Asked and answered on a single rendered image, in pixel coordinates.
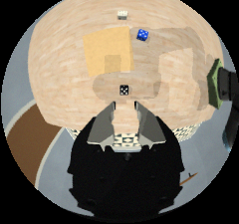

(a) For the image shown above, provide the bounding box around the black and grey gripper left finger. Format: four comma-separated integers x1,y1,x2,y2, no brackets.
67,101,116,174

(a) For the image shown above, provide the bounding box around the blue die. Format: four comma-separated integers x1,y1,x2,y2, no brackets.
136,29,148,41

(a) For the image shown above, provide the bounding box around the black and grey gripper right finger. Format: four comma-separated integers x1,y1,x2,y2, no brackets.
134,101,185,172

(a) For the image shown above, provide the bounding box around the white die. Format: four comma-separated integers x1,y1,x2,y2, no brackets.
118,11,127,20

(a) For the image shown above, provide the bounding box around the tan square mat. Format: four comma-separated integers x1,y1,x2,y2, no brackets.
83,26,134,77

